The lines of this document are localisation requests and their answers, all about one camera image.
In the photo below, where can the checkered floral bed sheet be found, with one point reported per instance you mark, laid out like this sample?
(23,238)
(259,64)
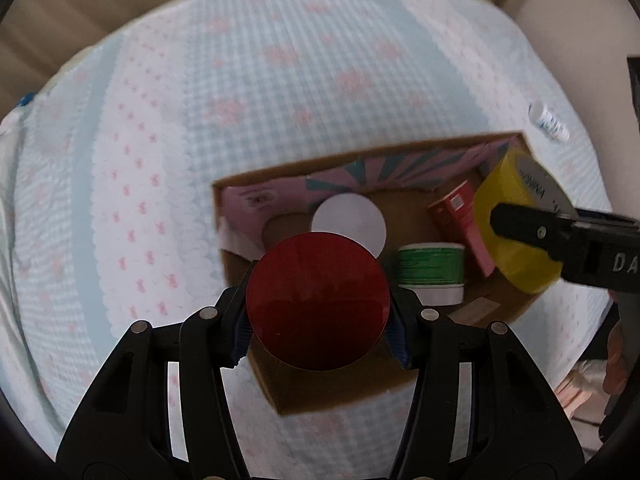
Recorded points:
(107,173)

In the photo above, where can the green lidded jar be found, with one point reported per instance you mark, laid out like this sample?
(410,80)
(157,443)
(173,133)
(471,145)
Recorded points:
(434,271)

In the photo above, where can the red lidded jar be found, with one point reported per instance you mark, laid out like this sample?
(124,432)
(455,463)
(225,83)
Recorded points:
(318,301)

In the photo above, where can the red carton box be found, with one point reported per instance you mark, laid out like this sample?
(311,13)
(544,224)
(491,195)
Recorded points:
(453,214)

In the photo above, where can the yellow tape roll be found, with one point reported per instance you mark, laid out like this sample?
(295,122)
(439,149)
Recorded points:
(519,179)

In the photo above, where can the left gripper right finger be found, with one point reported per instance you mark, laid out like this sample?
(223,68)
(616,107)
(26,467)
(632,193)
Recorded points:
(481,408)

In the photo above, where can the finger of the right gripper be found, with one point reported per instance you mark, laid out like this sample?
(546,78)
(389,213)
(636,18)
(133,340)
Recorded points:
(546,230)

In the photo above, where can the white pill bottle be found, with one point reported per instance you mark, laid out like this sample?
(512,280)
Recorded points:
(548,122)

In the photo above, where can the white lidded jar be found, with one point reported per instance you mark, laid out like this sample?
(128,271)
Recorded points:
(353,216)

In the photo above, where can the person right hand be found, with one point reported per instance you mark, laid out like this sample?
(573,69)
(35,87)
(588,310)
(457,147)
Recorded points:
(616,373)

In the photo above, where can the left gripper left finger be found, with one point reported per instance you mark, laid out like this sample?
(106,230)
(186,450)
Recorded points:
(157,408)

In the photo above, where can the brown cardboard box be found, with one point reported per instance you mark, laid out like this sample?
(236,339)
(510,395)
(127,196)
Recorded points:
(256,211)

